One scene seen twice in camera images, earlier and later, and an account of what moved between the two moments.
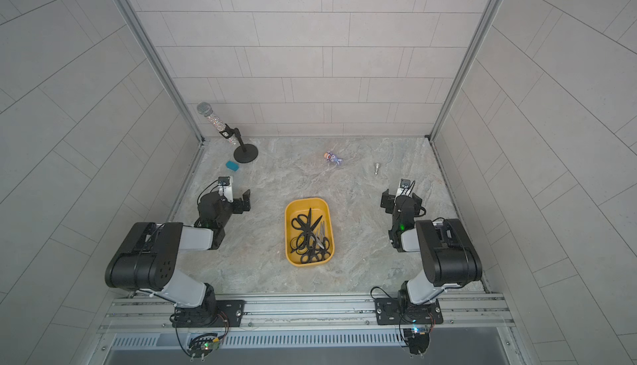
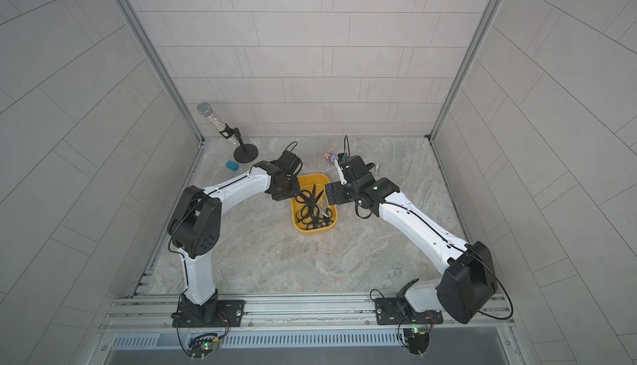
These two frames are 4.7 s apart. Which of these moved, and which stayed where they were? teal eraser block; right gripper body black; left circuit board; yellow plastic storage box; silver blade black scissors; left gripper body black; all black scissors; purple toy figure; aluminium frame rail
Moved: silver blade black scissors; left gripper body black; yellow plastic storage box; right gripper body black; all black scissors
Stayed: left circuit board; purple toy figure; aluminium frame rail; teal eraser block
